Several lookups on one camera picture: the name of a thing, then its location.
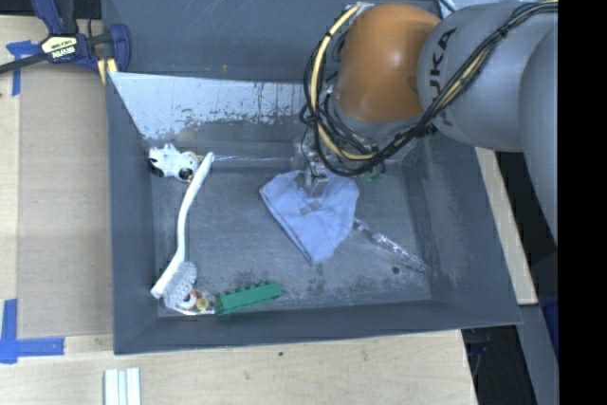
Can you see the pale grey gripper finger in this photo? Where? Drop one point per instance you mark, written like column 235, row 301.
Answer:
column 318, row 187
column 310, row 208

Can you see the light blue cloth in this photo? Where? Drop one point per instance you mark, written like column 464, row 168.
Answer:
column 313, row 223

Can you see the clear plastic wrapper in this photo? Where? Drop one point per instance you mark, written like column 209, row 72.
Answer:
column 393, row 246

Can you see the green toy block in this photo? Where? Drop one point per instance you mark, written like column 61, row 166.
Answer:
column 246, row 297

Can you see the grey metal bin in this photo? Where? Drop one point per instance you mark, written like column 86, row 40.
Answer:
column 246, row 38

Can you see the white toy animal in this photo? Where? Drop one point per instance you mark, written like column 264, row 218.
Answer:
column 171, row 161

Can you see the clear packet with rings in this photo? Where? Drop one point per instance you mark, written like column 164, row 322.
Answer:
column 196, row 302

